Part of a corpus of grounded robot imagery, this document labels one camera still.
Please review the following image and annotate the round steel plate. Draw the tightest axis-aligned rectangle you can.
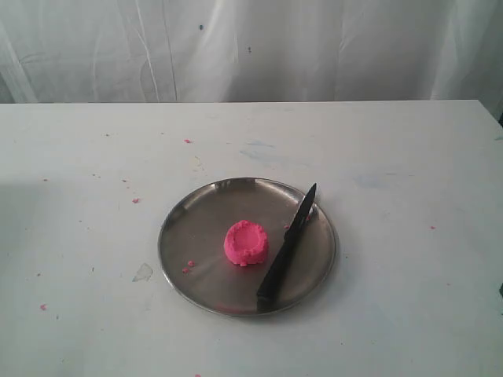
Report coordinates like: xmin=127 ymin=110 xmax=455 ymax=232
xmin=158 ymin=178 xmax=338 ymax=317

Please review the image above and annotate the pink dough lump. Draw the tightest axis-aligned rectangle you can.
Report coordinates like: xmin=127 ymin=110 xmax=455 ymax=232
xmin=224 ymin=220 xmax=269 ymax=267

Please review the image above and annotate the black knife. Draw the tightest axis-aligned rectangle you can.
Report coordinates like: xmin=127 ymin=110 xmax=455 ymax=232
xmin=256 ymin=183 xmax=317 ymax=304

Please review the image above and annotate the white backdrop curtain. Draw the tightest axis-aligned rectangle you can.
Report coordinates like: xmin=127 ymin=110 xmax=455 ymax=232
xmin=1 ymin=1 xmax=502 ymax=112

